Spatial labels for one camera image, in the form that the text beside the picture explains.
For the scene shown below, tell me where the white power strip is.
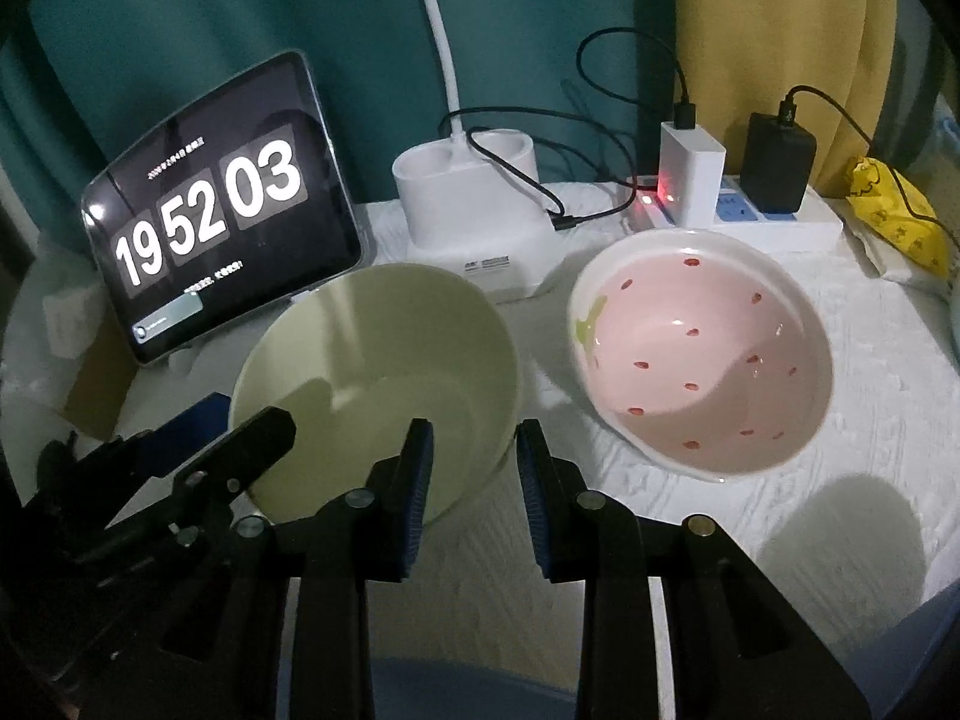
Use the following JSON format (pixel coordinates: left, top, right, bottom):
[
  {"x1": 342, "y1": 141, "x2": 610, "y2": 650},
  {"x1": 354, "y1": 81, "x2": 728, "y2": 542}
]
[{"x1": 626, "y1": 172, "x2": 845, "y2": 252}]

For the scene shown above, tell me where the black lamp cable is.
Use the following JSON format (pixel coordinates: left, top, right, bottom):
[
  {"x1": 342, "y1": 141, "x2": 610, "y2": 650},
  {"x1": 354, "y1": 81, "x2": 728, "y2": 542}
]
[{"x1": 439, "y1": 30, "x2": 702, "y2": 235}]

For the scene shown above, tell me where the yellow curtain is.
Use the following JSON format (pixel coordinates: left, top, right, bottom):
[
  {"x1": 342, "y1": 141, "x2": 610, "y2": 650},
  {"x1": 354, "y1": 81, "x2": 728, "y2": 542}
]
[{"x1": 667, "y1": 0, "x2": 901, "y2": 196}]

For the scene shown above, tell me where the yellow wipes packet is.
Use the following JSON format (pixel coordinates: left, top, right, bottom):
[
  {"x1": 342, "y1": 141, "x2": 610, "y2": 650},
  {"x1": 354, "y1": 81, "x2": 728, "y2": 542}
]
[{"x1": 846, "y1": 156, "x2": 957, "y2": 286}]

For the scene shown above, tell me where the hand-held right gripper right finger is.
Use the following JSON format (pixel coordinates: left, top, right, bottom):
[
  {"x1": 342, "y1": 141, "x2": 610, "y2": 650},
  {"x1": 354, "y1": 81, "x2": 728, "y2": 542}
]
[{"x1": 516, "y1": 418, "x2": 875, "y2": 720}]

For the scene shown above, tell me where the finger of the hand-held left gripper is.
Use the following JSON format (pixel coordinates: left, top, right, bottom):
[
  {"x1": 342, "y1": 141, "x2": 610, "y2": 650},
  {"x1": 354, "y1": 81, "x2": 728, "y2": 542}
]
[
  {"x1": 112, "y1": 392, "x2": 230, "y2": 458},
  {"x1": 105, "y1": 405, "x2": 299, "y2": 537}
]

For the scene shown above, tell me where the large blue bowl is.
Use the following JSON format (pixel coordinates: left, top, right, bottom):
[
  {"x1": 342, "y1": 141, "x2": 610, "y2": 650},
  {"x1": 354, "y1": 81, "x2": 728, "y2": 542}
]
[{"x1": 367, "y1": 600, "x2": 960, "y2": 720}]

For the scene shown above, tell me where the cream bowl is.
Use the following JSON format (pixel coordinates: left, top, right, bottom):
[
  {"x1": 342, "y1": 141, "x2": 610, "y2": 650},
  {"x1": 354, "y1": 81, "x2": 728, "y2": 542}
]
[{"x1": 229, "y1": 262, "x2": 522, "y2": 530}]

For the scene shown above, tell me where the black charger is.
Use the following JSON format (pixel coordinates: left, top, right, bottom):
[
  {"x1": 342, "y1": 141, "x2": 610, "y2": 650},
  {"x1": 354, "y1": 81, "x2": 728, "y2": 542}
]
[{"x1": 742, "y1": 111, "x2": 817, "y2": 215}]

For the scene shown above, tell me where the cardboard box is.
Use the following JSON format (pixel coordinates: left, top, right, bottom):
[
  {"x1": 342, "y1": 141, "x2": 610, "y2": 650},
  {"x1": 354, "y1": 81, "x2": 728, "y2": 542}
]
[{"x1": 64, "y1": 345, "x2": 136, "y2": 443}]

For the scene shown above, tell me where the small white box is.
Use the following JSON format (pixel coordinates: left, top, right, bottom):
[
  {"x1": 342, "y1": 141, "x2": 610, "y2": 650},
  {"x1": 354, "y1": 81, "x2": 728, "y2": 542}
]
[{"x1": 41, "y1": 292, "x2": 98, "y2": 350}]

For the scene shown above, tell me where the white desk lamp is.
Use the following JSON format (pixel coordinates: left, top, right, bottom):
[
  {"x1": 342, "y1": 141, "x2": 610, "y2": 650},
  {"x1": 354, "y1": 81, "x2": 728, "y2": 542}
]
[{"x1": 391, "y1": 0, "x2": 560, "y2": 305}]

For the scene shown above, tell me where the black charger cable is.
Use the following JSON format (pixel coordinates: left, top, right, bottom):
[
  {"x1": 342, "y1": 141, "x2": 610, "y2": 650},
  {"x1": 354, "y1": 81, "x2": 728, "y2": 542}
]
[{"x1": 780, "y1": 86, "x2": 960, "y2": 226}]

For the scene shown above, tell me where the tablet showing clock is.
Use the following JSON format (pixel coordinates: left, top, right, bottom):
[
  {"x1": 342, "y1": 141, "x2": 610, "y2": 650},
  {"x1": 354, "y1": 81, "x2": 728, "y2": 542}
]
[{"x1": 81, "y1": 51, "x2": 365, "y2": 367}]

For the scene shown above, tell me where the teal curtain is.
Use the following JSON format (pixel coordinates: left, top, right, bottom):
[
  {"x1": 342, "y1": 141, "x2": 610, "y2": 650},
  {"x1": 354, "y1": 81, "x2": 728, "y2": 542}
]
[{"x1": 0, "y1": 0, "x2": 676, "y2": 218}]

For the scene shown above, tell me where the pink strawberry print bowl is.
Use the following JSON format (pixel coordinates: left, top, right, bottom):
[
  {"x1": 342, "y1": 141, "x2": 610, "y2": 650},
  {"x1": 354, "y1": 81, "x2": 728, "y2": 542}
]
[{"x1": 568, "y1": 229, "x2": 837, "y2": 481}]

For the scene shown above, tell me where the white charger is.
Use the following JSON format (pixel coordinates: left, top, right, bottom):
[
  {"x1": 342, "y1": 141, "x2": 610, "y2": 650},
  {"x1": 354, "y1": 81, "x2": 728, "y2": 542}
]
[{"x1": 658, "y1": 120, "x2": 727, "y2": 227}]

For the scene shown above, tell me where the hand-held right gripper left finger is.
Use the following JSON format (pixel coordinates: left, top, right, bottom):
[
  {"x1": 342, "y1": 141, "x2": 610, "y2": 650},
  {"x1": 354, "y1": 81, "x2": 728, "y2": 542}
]
[{"x1": 82, "y1": 416, "x2": 436, "y2": 720}]

